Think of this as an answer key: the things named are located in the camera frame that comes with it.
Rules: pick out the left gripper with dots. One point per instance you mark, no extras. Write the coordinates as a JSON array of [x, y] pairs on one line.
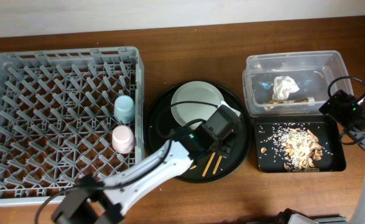
[[224, 147]]

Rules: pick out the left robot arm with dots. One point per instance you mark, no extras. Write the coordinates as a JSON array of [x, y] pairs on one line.
[[109, 200]]

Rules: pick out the wooden chopstick right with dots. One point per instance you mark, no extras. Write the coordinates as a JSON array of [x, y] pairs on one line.
[[217, 165]]

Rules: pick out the clear plastic bin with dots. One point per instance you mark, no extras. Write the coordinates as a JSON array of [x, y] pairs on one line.
[[312, 71]]

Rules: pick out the round black tray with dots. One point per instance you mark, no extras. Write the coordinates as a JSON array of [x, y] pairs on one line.
[[241, 147]]

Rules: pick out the gold snack wrapper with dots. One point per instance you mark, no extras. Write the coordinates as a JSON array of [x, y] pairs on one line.
[[274, 102]]

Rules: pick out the wooden chopstick left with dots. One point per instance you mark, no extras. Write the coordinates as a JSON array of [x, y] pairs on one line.
[[208, 164]]

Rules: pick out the grey dishwasher rack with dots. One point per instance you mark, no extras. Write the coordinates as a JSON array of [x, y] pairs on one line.
[[57, 117]]

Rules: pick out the blue cup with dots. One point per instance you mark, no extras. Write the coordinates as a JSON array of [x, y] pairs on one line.
[[124, 109]]

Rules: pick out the light grey plate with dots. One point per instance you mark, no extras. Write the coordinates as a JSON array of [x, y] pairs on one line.
[[195, 91]]

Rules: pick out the wooden chopstick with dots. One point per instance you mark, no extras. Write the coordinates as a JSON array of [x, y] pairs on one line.
[[217, 165], [208, 164]]

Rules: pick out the pink cup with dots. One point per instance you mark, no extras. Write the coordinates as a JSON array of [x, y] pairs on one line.
[[123, 140]]

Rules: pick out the white tissue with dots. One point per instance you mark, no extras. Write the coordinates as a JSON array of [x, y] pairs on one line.
[[283, 87]]

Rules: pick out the food scraps and rice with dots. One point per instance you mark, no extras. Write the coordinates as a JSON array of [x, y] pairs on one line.
[[291, 147]]

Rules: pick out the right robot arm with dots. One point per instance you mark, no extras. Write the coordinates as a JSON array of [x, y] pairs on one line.
[[348, 111]]

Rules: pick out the black rectangular tray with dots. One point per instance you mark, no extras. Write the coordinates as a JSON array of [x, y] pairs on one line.
[[329, 129]]

